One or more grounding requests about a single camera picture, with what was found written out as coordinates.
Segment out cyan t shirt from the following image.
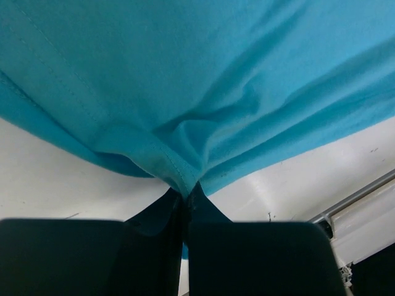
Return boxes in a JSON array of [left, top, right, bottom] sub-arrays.
[[0, 0, 395, 260]]

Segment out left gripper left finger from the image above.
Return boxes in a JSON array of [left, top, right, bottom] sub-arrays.
[[1, 189, 182, 295]]

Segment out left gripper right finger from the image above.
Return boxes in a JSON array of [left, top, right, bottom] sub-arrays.
[[185, 184, 346, 295]]

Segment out aluminium table edge rail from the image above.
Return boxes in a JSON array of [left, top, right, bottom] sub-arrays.
[[309, 170, 394, 291]]

